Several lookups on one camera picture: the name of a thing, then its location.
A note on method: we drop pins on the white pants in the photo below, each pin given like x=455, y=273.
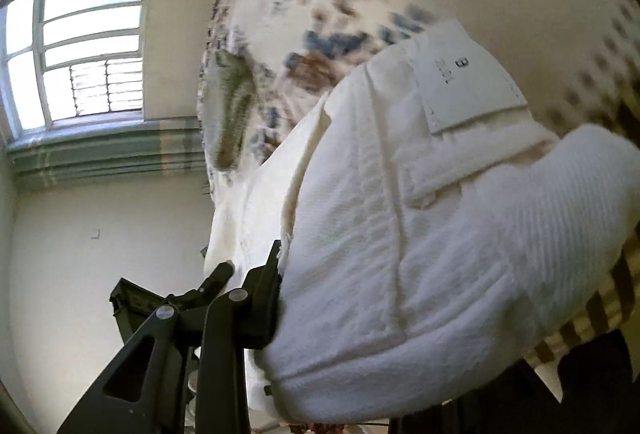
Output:
x=432, y=233

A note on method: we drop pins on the floral bed sheet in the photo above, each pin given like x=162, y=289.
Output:
x=267, y=62

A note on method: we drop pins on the window with white frame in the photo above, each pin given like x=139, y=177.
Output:
x=66, y=62

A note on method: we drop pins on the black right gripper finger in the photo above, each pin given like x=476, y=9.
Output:
x=205, y=331

